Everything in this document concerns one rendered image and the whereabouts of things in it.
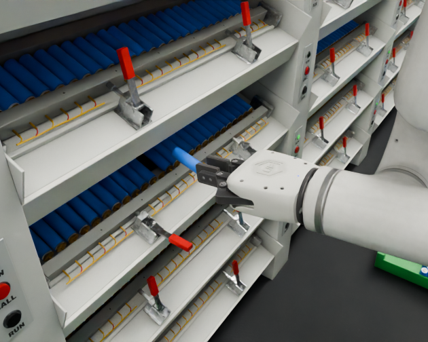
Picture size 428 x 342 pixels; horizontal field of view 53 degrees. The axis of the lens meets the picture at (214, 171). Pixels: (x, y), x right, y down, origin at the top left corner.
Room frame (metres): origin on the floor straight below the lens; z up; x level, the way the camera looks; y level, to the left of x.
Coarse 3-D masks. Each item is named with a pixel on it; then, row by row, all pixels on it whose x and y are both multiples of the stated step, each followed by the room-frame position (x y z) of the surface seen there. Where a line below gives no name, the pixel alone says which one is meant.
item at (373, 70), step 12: (384, 0) 1.41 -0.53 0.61; (396, 0) 1.39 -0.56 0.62; (372, 12) 1.43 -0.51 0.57; (384, 12) 1.41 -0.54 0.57; (396, 24) 1.45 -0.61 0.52; (384, 48) 1.39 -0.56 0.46; (372, 60) 1.41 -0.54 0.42; (384, 60) 1.41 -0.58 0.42; (372, 72) 1.40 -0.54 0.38; (372, 108) 1.40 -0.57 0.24; (360, 120) 1.41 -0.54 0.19; (360, 156) 1.39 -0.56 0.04
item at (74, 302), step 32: (256, 96) 0.85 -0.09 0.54; (256, 128) 0.78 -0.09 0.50; (288, 128) 0.81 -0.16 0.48; (192, 192) 0.58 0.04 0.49; (160, 224) 0.50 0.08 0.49; (96, 256) 0.42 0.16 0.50; (128, 256) 0.43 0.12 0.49; (64, 288) 0.37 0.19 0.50; (96, 288) 0.38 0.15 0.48; (64, 320) 0.31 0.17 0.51
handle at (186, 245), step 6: (156, 222) 0.47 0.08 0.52; (150, 228) 0.47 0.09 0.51; (156, 228) 0.47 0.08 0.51; (162, 234) 0.46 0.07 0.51; (168, 234) 0.46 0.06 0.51; (174, 234) 0.45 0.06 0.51; (168, 240) 0.45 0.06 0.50; (174, 240) 0.44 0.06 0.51; (180, 240) 0.44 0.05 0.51; (186, 240) 0.44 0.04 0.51; (180, 246) 0.44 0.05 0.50; (186, 246) 0.43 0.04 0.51; (192, 246) 0.44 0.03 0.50
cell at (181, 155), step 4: (176, 148) 0.56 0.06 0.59; (180, 148) 0.56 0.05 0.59; (176, 152) 0.55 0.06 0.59; (180, 152) 0.55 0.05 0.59; (184, 152) 0.55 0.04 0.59; (172, 156) 0.55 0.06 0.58; (176, 156) 0.55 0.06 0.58; (180, 156) 0.55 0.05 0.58; (184, 156) 0.55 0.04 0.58; (188, 156) 0.55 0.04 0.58; (180, 160) 0.54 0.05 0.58; (184, 160) 0.54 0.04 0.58; (188, 160) 0.54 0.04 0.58; (192, 160) 0.54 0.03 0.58; (196, 160) 0.54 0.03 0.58; (184, 164) 0.54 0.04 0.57; (188, 164) 0.54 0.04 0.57; (192, 164) 0.53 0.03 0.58; (192, 168) 0.53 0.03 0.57
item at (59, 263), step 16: (256, 112) 0.80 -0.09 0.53; (240, 128) 0.74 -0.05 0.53; (208, 144) 0.67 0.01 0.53; (224, 144) 0.68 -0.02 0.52; (176, 176) 0.57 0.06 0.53; (192, 176) 0.60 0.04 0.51; (144, 192) 0.53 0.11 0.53; (160, 192) 0.54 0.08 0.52; (128, 208) 0.49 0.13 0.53; (144, 208) 0.51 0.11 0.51; (160, 208) 0.52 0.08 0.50; (112, 224) 0.46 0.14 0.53; (80, 240) 0.42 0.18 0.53; (96, 240) 0.43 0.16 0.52; (64, 256) 0.39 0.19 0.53; (80, 256) 0.41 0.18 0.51; (48, 272) 0.37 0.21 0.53; (64, 272) 0.38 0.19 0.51; (80, 272) 0.39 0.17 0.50
